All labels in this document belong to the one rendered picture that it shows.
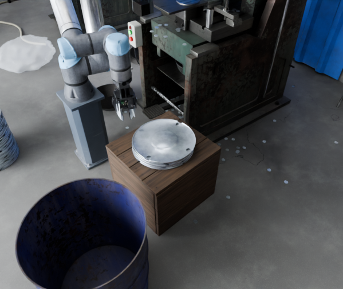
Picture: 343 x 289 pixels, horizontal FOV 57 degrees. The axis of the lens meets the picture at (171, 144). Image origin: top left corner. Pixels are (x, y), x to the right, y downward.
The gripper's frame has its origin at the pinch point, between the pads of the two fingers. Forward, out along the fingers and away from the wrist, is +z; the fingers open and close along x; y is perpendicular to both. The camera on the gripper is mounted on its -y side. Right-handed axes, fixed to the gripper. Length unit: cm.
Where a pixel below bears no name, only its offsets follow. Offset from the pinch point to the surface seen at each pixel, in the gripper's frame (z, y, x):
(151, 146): 17.1, 3.4, 9.1
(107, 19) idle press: 45, -208, 17
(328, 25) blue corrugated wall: 18, -84, 169
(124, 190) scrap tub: 10.7, 29.0, -7.4
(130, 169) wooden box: 21.8, 10.0, -2.4
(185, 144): 17.1, 6.9, 24.3
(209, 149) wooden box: 21.6, 9.2, 35.6
